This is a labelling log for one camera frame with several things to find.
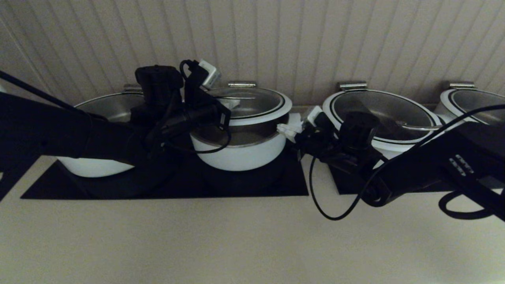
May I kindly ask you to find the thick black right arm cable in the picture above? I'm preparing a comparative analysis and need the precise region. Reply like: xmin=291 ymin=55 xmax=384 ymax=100
xmin=439 ymin=189 xmax=505 ymax=221

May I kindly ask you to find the looped black left arm cable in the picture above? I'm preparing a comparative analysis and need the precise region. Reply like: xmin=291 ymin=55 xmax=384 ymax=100
xmin=162 ymin=126 xmax=232 ymax=155

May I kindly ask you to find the glass lid with white rim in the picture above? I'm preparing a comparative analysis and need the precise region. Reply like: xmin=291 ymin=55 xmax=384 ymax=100
xmin=322 ymin=91 xmax=442 ymax=152
xmin=440 ymin=90 xmax=505 ymax=127
xmin=73 ymin=93 xmax=144 ymax=123
xmin=199 ymin=87 xmax=293 ymax=127

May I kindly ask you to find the black glass induction cooktop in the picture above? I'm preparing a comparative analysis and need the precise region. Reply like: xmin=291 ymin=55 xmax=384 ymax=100
xmin=21 ymin=130 xmax=309 ymax=200
xmin=324 ymin=150 xmax=505 ymax=195

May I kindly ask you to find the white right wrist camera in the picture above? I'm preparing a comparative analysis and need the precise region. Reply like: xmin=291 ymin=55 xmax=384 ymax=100
xmin=306 ymin=106 xmax=325 ymax=123

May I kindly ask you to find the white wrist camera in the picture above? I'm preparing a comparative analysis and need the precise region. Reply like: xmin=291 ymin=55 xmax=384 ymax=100
xmin=306 ymin=106 xmax=325 ymax=123
xmin=198 ymin=59 xmax=221 ymax=89

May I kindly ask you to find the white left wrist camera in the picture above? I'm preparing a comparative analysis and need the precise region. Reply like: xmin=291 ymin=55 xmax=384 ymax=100
xmin=198 ymin=59 xmax=221 ymax=89

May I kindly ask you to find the long black right arm cable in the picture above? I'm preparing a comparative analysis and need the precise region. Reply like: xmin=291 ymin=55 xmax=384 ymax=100
xmin=309 ymin=103 xmax=505 ymax=220

